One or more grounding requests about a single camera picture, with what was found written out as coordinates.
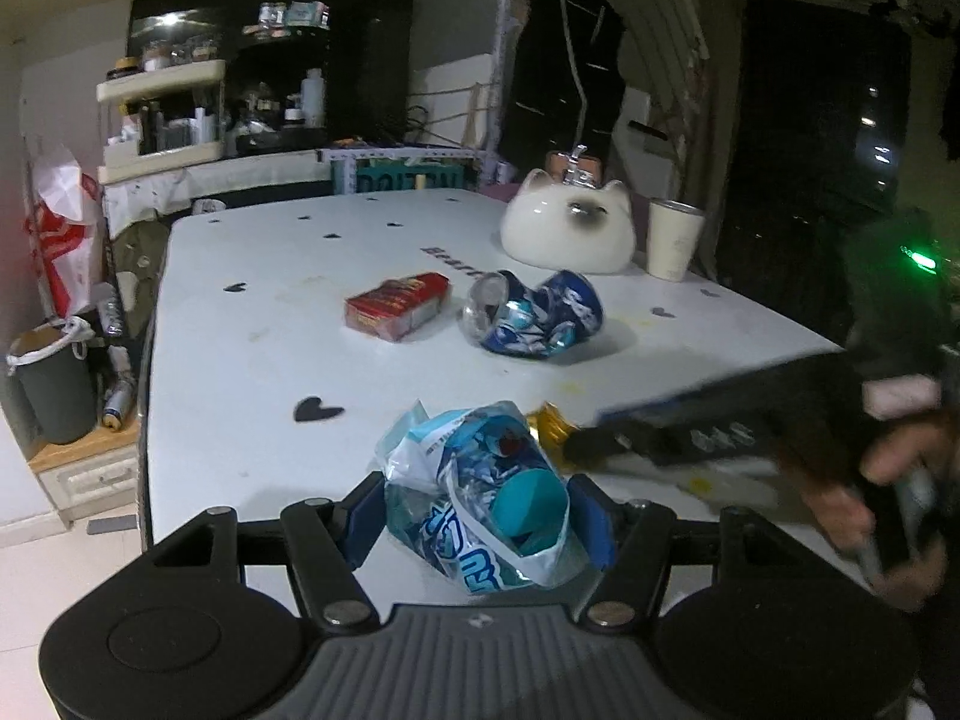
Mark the cream shelf rack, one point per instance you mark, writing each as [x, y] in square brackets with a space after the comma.
[161, 79]

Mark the silver spray can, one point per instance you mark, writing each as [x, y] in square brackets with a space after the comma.
[118, 405]

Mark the white drawer cabinet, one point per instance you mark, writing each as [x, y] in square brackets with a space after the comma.
[90, 476]

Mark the person's right hand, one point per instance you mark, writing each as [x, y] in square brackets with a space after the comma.
[892, 457]

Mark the white cup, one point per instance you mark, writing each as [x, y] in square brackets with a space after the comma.
[673, 240]

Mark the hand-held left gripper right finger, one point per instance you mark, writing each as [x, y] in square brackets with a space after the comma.
[596, 529]

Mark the dark olive bag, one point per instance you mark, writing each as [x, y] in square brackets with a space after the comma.
[139, 270]

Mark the crushed blue can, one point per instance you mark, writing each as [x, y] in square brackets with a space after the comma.
[540, 319]

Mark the clear water bottle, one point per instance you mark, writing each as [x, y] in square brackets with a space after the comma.
[111, 311]

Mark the white cat-shaped ceramic jar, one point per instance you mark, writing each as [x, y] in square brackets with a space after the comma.
[562, 232]

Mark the teal box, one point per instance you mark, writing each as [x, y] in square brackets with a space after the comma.
[409, 178]

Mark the white plastic bottle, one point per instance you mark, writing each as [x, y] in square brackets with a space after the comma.
[313, 97]

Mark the teal plastic cup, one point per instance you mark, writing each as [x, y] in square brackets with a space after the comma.
[529, 502]

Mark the grey floor mat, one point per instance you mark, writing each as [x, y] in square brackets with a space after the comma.
[112, 525]

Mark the red white plastic bag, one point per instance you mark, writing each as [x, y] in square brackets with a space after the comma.
[64, 240]

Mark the white heart print table cover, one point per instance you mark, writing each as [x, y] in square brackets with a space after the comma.
[262, 360]

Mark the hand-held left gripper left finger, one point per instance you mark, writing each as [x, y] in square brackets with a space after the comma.
[366, 521]

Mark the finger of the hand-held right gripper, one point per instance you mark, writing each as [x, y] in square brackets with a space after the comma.
[675, 399]
[637, 441]

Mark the blue white snack bag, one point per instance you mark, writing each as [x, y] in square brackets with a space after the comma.
[450, 480]

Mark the black hanging jacket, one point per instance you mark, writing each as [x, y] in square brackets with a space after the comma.
[562, 67]

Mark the grey bucket with white liner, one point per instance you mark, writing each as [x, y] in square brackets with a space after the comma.
[52, 390]

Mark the gold foil wrapper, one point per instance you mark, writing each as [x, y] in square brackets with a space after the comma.
[551, 426]

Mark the dark window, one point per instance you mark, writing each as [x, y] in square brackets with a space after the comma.
[810, 150]

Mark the red box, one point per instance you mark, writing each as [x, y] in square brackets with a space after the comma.
[394, 307]

